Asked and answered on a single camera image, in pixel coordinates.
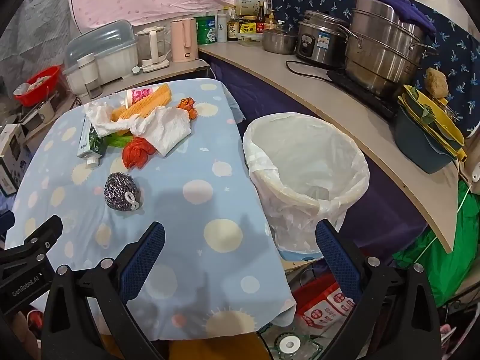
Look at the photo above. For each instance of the wooden counter board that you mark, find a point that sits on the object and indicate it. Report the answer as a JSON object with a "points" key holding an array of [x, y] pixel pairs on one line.
{"points": [[375, 135]]}

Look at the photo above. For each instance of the glass electric kettle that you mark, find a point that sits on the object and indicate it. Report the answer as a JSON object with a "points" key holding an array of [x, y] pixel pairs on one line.
{"points": [[150, 43]]}

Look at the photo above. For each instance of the green plastic wrapper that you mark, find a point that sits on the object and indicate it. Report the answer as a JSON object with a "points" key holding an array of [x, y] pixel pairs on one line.
{"points": [[118, 141]]}

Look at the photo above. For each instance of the large steel steamer pot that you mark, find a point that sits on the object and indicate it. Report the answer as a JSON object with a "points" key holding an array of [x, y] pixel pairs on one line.
{"points": [[382, 45]]}

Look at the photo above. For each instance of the clear plastic food container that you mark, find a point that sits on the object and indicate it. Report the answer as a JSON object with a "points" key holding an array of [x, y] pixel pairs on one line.
{"points": [[249, 40]]}

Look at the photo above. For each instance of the white slim bottle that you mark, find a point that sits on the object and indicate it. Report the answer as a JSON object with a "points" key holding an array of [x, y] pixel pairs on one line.
{"points": [[222, 26]]}

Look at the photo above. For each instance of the orange printed snack wrapper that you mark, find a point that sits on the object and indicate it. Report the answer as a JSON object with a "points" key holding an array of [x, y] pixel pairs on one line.
{"points": [[187, 107]]}

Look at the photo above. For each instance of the green plastic bag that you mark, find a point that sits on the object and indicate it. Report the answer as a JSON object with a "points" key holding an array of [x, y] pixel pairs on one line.
{"points": [[450, 240]]}

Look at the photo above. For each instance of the pink electric kettle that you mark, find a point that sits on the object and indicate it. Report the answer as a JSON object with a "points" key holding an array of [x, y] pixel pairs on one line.
{"points": [[183, 39]]}

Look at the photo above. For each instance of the steel wool scrubber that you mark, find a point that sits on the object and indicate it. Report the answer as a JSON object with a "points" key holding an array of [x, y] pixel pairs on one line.
{"points": [[118, 191]]}

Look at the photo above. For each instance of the orange wrapper with sponge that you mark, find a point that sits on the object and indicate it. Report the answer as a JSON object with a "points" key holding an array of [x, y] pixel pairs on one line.
{"points": [[148, 101]]}

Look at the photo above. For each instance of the mustard yellow cloth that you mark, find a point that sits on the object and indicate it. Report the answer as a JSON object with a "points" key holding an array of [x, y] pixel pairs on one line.
{"points": [[217, 349]]}

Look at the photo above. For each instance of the dark sauce bottle red cap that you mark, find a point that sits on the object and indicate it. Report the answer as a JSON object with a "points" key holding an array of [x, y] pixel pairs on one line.
{"points": [[260, 17]]}

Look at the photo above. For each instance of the yellow label jar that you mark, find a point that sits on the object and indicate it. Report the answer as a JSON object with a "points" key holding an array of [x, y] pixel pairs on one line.
{"points": [[248, 26]]}

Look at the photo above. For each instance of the clear glass container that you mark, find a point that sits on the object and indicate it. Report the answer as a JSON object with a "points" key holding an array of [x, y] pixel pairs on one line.
{"points": [[288, 343]]}

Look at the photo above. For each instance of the pink printed paper cup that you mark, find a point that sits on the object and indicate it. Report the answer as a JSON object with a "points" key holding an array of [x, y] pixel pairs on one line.
{"points": [[140, 93]]}

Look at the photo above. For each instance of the red printed package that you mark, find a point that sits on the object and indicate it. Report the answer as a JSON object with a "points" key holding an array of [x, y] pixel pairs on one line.
{"points": [[326, 303]]}

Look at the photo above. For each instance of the stacked yellow green bowls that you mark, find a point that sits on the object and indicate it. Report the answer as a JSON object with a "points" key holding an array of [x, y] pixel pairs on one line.
{"points": [[446, 127]]}

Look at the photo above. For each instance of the crumpled white paper towel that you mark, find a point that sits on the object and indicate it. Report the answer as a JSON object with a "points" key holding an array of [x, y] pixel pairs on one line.
{"points": [[99, 118], [165, 129]]}

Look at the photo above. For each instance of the green tin can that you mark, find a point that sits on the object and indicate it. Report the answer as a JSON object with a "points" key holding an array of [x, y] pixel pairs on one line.
{"points": [[206, 30]]}

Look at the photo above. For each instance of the brown sponge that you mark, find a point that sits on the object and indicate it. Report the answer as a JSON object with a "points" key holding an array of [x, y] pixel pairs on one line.
{"points": [[436, 82]]}

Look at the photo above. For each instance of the dark purple curtain cloth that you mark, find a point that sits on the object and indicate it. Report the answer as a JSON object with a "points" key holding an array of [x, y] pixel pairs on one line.
{"points": [[386, 210]]}

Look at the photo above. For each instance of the small amber sauce bottle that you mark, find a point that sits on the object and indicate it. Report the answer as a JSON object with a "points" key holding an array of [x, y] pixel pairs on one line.
{"points": [[270, 21]]}

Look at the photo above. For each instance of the blue dotted tablecloth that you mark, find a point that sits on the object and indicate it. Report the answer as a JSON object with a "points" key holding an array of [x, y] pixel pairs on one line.
{"points": [[210, 180]]}

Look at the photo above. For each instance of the black induction cooker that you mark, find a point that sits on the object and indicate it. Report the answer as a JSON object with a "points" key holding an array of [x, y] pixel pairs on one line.
{"points": [[367, 93]]}

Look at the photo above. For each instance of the white plastic bin liner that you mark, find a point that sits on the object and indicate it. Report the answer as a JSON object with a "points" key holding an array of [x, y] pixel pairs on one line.
{"points": [[262, 146]]}

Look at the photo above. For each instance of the blue plastic basin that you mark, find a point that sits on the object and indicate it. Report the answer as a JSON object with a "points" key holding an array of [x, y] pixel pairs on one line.
{"points": [[423, 146]]}

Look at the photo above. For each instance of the grey patterned sheet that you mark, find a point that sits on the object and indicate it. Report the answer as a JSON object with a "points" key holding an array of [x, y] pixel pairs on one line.
{"points": [[33, 37]]}

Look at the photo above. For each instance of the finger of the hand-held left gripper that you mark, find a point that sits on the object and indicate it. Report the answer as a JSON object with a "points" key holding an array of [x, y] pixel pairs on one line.
{"points": [[41, 234]]}

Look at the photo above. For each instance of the small steel pot with lid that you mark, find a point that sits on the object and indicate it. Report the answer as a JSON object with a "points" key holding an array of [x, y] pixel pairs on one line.
{"points": [[279, 39]]}

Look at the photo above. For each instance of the red plastic bag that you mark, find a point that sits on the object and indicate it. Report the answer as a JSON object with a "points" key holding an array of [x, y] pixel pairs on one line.
{"points": [[137, 153]]}

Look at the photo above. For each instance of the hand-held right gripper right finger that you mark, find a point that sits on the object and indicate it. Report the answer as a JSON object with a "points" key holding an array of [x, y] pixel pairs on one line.
{"points": [[335, 255]]}

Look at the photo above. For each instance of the white dish box with lid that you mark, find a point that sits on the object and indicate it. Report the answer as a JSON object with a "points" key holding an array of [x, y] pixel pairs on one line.
{"points": [[108, 41]]}

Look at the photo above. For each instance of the round plastic waste bin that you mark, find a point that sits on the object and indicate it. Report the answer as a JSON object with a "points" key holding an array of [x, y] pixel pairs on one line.
{"points": [[300, 257]]}

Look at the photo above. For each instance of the red plastic basin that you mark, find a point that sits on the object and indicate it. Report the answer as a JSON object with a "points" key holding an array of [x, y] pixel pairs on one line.
{"points": [[37, 88]]}

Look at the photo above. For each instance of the steel rice cooker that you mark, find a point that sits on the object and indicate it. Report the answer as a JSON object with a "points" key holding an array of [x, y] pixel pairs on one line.
{"points": [[322, 41]]}

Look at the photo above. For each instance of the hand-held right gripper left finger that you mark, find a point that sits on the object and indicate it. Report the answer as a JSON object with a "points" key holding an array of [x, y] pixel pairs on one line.
{"points": [[144, 258]]}

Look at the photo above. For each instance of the white black cardboard box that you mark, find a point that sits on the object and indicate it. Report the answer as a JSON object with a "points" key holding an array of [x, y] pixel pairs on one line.
{"points": [[11, 150]]}

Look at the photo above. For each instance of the green white toothpaste tube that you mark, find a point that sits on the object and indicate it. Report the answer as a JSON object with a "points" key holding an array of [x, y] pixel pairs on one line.
{"points": [[87, 142]]}

